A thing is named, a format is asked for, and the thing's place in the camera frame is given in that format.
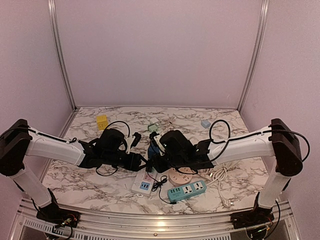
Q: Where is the blue cube power socket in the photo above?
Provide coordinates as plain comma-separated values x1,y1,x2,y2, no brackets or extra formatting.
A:
147,144,160,160

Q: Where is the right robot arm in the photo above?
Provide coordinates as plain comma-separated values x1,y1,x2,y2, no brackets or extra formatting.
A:
149,118,308,224

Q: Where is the black power adapter with cable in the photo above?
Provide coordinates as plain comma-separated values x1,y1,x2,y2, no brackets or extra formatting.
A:
145,164,177,205

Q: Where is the left aluminium frame post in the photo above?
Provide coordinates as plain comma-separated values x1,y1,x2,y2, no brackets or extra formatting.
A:
47,0,77,111

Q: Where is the white multicolour power strip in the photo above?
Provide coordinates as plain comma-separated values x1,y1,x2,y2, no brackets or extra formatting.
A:
131,168,158,196

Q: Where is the right aluminium frame post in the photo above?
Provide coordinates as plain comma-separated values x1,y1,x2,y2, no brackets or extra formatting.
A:
237,0,270,113

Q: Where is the green cube plug adapter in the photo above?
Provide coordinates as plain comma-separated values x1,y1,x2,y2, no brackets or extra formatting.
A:
147,123,158,133

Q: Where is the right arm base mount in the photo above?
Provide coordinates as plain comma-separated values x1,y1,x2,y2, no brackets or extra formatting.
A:
230,193,275,229

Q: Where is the white USB charger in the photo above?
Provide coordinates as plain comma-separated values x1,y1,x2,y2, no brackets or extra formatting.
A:
150,117,160,125

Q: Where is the aluminium frame post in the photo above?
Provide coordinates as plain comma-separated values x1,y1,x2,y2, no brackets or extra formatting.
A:
237,0,270,113
47,0,77,111

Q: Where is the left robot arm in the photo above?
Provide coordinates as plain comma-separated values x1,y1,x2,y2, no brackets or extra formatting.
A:
0,119,148,223

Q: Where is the aluminium front rail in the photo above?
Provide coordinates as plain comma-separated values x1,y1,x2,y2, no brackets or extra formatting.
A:
7,197,301,240

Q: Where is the light blue USB charger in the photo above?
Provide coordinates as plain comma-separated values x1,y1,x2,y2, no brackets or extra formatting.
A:
200,119,211,129

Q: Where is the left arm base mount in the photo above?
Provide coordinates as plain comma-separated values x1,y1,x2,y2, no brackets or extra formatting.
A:
36,188,80,228

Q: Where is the pink round power socket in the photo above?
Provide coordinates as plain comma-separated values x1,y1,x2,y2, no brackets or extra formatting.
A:
168,167,194,187

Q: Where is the pink USB cable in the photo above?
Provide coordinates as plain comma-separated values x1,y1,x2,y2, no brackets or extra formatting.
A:
159,119,177,130

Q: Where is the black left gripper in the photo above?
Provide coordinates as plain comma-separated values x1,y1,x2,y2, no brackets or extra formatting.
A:
103,150,149,172

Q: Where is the teal power strip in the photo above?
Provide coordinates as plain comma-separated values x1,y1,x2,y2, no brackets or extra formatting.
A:
167,180,207,203

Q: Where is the white teal strip cable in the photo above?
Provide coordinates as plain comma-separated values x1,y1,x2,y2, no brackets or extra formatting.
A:
206,161,237,208

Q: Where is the yellow cube power socket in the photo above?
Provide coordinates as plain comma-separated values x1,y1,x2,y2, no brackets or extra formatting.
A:
96,114,109,131

